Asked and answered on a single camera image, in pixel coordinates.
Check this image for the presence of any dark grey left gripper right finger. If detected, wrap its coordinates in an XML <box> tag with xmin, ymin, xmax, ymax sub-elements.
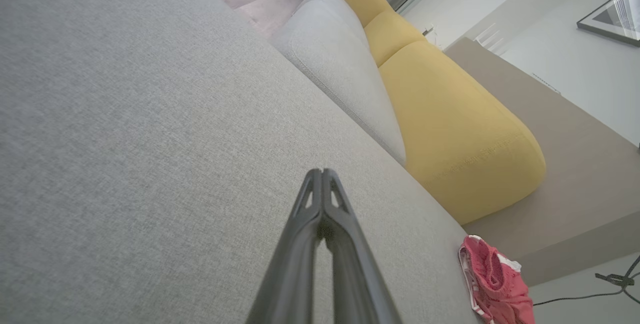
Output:
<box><xmin>324</xmin><ymin>168</ymin><xmax>403</xmax><ymax>324</ymax></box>

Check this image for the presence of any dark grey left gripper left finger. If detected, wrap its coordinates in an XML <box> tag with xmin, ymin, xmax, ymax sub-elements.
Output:
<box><xmin>245</xmin><ymin>168</ymin><xmax>323</xmax><ymax>324</ymax></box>

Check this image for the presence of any red Bulls 23 jersey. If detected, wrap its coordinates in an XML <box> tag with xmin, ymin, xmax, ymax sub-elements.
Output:
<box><xmin>458</xmin><ymin>234</ymin><xmax>536</xmax><ymax>324</ymax></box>

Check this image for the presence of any large yellow back cushion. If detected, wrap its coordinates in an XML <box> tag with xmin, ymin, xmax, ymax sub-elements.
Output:
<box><xmin>378</xmin><ymin>39</ymin><xmax>547</xmax><ymax>225</ymax></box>

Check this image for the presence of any grey sofa seat cushion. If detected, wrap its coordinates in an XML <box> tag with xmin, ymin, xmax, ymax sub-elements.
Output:
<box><xmin>270</xmin><ymin>0</ymin><xmax>407</xmax><ymax>166</ymax></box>
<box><xmin>300</xmin><ymin>0</ymin><xmax>371</xmax><ymax>50</ymax></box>

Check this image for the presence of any taupe low partition panel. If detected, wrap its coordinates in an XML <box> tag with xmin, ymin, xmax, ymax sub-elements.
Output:
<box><xmin>442</xmin><ymin>37</ymin><xmax>640</xmax><ymax>287</ymax></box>

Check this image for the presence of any white ribbed radiator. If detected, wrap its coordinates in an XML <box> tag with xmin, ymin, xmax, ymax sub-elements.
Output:
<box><xmin>472</xmin><ymin>22</ymin><xmax>503</xmax><ymax>55</ymax></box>

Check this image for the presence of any framed picture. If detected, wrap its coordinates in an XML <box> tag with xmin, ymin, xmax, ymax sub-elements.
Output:
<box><xmin>576</xmin><ymin>0</ymin><xmax>640</xmax><ymax>47</ymax></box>

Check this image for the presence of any black floor cable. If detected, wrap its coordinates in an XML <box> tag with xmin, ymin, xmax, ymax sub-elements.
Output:
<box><xmin>532</xmin><ymin>254</ymin><xmax>640</xmax><ymax>307</ymax></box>

